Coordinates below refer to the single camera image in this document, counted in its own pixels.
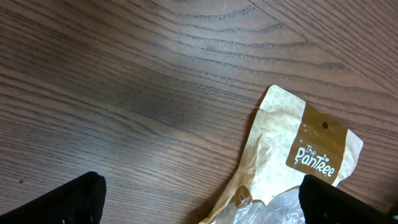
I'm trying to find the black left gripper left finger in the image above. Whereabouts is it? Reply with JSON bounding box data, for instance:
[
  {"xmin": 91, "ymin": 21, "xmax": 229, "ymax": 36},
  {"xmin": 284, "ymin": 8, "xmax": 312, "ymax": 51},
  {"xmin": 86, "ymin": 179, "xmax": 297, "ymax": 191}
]
[{"xmin": 1, "ymin": 171, "xmax": 106, "ymax": 224}]

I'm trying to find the brown snack pouch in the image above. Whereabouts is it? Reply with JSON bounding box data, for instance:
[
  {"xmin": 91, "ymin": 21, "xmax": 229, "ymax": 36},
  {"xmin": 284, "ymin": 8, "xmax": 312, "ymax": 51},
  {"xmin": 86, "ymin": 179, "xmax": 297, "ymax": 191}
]
[{"xmin": 202, "ymin": 85, "xmax": 363, "ymax": 224}]

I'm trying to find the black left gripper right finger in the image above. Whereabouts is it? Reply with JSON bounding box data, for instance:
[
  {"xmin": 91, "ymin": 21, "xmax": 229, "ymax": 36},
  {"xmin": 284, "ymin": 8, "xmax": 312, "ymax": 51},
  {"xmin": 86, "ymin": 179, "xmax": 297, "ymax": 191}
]
[{"xmin": 298, "ymin": 174, "xmax": 397, "ymax": 224}]

